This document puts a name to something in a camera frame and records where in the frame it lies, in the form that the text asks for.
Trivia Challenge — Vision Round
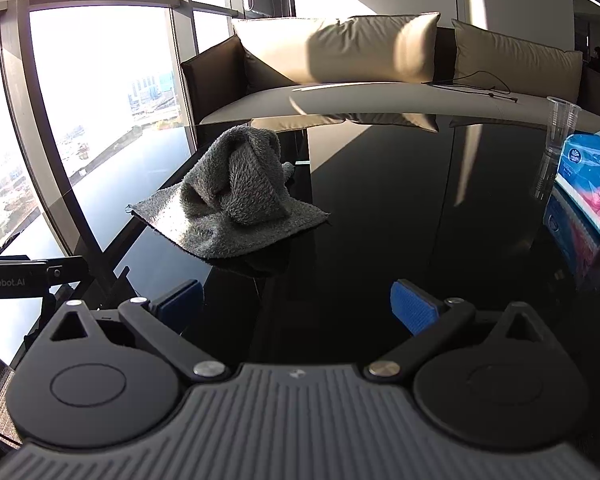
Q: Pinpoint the blue tissue pack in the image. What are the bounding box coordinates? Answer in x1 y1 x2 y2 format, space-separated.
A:
554 124 600 241

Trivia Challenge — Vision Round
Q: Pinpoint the clear plastic cup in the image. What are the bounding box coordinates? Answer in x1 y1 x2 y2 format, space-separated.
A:
545 96 581 157

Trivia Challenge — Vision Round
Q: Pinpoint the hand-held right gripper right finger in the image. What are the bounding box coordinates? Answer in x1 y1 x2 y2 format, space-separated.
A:
364 280 556 385

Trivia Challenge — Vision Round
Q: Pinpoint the grey towel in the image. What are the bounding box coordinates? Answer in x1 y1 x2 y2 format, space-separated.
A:
126 125 331 261

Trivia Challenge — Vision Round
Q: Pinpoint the small beige cushion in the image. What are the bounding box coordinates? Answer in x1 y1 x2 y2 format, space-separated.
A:
450 19 584 103

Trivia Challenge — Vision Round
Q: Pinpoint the black cable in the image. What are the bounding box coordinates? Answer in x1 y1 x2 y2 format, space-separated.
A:
430 71 519 104

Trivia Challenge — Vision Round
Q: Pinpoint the beige sofa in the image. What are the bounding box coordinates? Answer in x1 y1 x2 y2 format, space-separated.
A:
180 25 600 137

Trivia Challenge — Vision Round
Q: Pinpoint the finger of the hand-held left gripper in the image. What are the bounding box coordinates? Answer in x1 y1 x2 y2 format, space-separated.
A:
47 256 89 286

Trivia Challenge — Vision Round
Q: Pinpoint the large beige cushion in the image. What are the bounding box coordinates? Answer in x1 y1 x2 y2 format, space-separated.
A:
231 11 441 95

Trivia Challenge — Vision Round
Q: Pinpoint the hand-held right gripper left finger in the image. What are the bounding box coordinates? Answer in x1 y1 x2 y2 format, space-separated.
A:
49 280 231 385

